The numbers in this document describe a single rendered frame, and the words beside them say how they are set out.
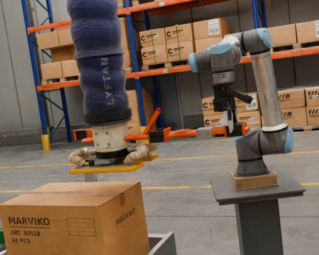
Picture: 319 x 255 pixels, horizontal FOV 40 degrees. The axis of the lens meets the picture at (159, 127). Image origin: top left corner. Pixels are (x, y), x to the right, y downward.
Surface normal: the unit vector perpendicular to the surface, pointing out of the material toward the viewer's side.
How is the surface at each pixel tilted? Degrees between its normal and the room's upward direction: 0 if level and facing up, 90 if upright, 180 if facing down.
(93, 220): 90
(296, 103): 90
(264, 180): 90
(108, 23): 74
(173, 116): 90
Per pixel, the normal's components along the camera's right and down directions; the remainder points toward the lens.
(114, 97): 0.43, -0.22
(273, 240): -0.04, 0.12
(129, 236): 0.90, -0.07
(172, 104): -0.37, 0.16
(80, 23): -0.46, -0.12
